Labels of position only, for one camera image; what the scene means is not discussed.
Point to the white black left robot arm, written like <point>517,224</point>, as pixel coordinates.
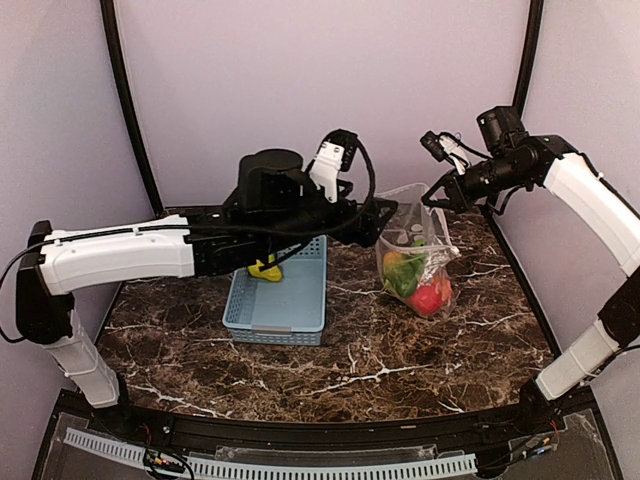
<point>55,263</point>

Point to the black left frame post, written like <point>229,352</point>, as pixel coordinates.
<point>126,101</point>

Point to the green orange toy mango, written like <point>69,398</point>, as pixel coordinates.
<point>391,259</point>

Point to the yellow toy lemon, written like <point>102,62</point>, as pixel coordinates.
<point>268,271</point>

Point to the red toy apple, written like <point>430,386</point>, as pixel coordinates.
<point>426,300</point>

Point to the clear zip top bag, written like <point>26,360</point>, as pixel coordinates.
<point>417,229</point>

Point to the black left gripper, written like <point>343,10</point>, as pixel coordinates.
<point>351,232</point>

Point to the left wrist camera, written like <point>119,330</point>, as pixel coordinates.
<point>271,178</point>

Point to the green toy watermelon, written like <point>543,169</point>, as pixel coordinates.
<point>404,278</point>

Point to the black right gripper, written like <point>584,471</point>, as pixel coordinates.
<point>460,194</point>

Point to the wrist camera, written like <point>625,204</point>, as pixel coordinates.
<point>501,128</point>
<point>271,178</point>

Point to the white slotted cable duct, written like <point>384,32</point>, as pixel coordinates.
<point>246,463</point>

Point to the black frame post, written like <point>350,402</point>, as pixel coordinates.
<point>531,38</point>
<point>126,101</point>

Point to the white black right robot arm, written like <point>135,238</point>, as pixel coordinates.
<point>552,163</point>

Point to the light blue plastic basket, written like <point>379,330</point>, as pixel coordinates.
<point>288,312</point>

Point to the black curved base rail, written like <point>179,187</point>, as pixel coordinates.
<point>570,443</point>

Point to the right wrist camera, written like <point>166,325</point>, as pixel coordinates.
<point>501,128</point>

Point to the orange toy orange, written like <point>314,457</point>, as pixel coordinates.
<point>443,288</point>

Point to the black right frame post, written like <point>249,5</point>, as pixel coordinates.
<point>531,38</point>

